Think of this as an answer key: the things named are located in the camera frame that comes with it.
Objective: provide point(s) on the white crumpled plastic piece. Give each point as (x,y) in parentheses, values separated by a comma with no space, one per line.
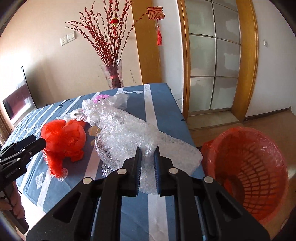
(74,115)

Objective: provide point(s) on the clear bubble wrap sheet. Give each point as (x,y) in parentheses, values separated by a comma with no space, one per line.
(122,129)

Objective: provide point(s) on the yellowish paper scrap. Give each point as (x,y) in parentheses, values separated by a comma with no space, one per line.
(93,131)

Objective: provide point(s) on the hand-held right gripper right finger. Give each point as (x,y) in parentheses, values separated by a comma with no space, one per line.
(156,172)

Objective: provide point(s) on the pink crumpled wrapper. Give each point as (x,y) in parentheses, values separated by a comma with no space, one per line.
(100,98)

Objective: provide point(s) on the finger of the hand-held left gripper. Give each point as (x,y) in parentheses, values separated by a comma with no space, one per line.
(34,145)
(25,141)

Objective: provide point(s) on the person's left hand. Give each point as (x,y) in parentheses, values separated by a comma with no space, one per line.
(17,204)

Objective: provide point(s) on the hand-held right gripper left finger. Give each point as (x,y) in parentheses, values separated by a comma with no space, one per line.
(138,171)

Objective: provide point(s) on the small red lantern ornament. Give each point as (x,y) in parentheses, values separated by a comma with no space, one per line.
(113,21)

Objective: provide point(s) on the red plastic bag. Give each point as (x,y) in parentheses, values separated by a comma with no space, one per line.
(64,139)

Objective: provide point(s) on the blue striped tablecloth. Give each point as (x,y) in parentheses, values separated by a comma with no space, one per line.
(159,109)

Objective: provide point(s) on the small white wall switch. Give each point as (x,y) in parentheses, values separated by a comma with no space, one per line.
(265,42)

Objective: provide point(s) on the red lined wastebasket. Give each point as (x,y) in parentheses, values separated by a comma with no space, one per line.
(247,171)

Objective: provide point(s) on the red berry branches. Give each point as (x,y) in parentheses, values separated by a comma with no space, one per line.
(104,39)

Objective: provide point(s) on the clear plastic bag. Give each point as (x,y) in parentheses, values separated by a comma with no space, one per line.
(119,100)

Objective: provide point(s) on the wooden framed glass door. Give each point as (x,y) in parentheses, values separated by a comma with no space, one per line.
(212,58)

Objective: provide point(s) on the glass vase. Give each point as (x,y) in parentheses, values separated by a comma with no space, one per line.
(113,74)

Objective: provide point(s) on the red hanging tassel decoration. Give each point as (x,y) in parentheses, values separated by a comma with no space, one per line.
(155,13)

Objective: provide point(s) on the white wall socket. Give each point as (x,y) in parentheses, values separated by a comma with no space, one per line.
(63,41)

